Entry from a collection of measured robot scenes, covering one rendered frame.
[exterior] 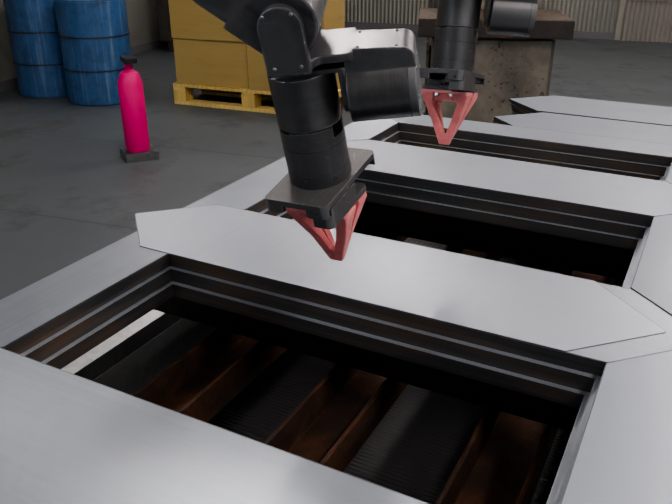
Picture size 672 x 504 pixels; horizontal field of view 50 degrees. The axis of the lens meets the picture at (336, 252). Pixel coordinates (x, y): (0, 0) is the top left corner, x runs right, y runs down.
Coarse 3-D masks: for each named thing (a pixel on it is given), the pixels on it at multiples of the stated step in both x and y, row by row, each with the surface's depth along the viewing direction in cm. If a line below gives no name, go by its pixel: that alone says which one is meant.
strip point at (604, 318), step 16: (592, 288) 86; (592, 304) 83; (608, 304) 83; (624, 304) 83; (576, 320) 79; (592, 320) 79; (608, 320) 79; (624, 320) 79; (640, 320) 79; (576, 336) 76; (592, 336) 76; (608, 336) 76; (624, 336) 76; (640, 336) 76
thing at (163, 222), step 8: (184, 208) 110; (192, 208) 110; (200, 208) 110; (208, 208) 110; (152, 216) 107; (160, 216) 107; (168, 216) 107; (176, 216) 107; (184, 216) 107; (192, 216) 107; (136, 224) 105; (144, 224) 105; (152, 224) 105; (160, 224) 105; (168, 224) 105; (176, 224) 105; (144, 232) 102; (152, 232) 102; (160, 232) 102; (144, 240) 99
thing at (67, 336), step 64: (384, 192) 127; (448, 192) 122; (640, 256) 99; (64, 320) 81; (128, 320) 89; (320, 320) 87; (384, 320) 83; (512, 384) 77; (576, 384) 74; (576, 448) 63
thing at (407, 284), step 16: (400, 256) 95; (416, 256) 95; (432, 256) 95; (448, 256) 95; (464, 256) 95; (384, 272) 90; (400, 272) 90; (416, 272) 90; (432, 272) 90; (448, 272) 90; (368, 288) 86; (384, 288) 86; (400, 288) 86; (416, 288) 86; (432, 288) 86; (384, 304) 83; (400, 304) 83; (416, 304) 83
